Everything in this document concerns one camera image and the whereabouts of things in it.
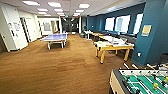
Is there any white serving table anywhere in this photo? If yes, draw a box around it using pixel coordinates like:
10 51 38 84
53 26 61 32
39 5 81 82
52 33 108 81
93 38 135 65

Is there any yellow wall sign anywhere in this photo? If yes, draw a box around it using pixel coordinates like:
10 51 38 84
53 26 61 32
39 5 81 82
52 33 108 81
140 24 153 37

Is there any blue ping pong table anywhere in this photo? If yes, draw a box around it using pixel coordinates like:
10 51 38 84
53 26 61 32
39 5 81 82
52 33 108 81
40 32 69 51

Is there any bright window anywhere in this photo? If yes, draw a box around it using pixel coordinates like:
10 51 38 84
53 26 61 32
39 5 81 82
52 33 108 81
114 14 132 34
132 12 145 36
104 16 116 32

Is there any white tabletop clutter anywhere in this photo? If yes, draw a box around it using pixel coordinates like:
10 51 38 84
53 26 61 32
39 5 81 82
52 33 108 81
99 36 128 46

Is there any rectangular ceiling light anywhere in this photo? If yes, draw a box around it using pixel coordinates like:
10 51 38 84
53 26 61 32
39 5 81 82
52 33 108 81
73 9 84 14
47 1 63 8
22 0 41 7
53 8 65 13
78 3 91 9
36 7 49 13

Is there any white wall outlet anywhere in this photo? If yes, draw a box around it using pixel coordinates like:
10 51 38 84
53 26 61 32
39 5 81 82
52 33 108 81
136 51 142 58

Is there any green foosball gaming table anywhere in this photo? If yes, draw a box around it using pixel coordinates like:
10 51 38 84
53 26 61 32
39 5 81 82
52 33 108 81
108 62 168 94

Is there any dark framed doorway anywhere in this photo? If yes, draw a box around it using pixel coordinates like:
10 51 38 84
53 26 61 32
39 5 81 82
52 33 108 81
19 16 33 43

